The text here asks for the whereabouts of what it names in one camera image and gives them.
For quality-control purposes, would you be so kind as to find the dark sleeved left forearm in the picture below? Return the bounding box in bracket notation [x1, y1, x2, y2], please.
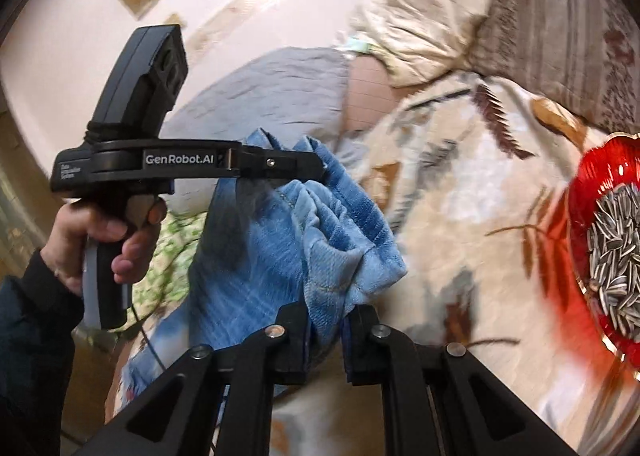
[1, 253, 84, 455]

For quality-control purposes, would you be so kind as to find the person's left hand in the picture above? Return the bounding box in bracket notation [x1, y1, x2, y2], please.
[40, 198, 167, 296]

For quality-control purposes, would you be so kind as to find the grey pillow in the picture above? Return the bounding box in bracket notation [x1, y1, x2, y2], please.
[159, 46, 354, 217]

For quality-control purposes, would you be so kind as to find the green white patterned blanket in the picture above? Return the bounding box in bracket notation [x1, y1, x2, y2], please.
[116, 213, 206, 333]

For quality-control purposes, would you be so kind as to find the sunflower seeds pile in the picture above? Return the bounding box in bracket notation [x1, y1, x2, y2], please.
[587, 184, 640, 342]

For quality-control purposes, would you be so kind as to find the beige leaf print bedspread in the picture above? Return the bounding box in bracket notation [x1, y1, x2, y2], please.
[271, 73, 639, 455]

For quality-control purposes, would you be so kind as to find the red glass bowl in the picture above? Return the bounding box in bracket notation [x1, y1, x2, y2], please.
[565, 133, 639, 372]

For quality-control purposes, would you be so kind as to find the striped brown sofa back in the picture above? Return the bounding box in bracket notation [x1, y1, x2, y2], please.
[468, 0, 639, 133]

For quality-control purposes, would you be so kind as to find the thin black cable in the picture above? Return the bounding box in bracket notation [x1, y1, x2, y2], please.
[128, 285, 170, 372]

